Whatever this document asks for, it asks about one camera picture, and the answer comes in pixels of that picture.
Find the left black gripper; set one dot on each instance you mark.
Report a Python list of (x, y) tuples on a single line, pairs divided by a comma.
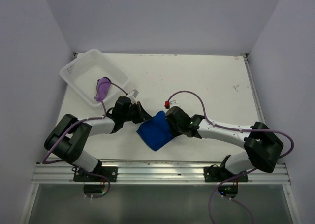
[(142, 115)]

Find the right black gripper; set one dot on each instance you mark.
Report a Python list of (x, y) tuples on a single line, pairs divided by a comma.
[(173, 133)]

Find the blue towel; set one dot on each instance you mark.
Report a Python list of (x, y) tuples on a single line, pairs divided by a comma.
[(155, 132)]

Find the purple towel black trim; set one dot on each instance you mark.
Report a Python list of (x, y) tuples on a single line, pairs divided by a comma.
[(102, 88)]

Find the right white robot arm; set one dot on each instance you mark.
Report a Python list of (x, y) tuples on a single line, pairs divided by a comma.
[(262, 148)]

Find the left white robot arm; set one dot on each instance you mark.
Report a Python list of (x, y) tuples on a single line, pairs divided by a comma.
[(68, 138)]

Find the white plastic basket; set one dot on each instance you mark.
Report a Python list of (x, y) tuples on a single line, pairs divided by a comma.
[(83, 73)]

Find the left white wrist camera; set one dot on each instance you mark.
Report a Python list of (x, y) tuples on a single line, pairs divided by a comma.
[(133, 95)]

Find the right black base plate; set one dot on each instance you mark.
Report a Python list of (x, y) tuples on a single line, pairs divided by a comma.
[(216, 174)]

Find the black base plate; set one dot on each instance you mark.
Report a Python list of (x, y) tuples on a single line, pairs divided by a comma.
[(103, 173), (216, 174)]

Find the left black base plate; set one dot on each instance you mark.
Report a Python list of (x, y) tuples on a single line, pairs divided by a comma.
[(103, 173)]

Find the right side aluminium rail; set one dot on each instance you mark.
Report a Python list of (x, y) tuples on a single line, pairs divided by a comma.
[(253, 88)]

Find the aluminium mounting rail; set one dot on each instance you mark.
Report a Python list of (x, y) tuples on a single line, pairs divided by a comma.
[(155, 173)]

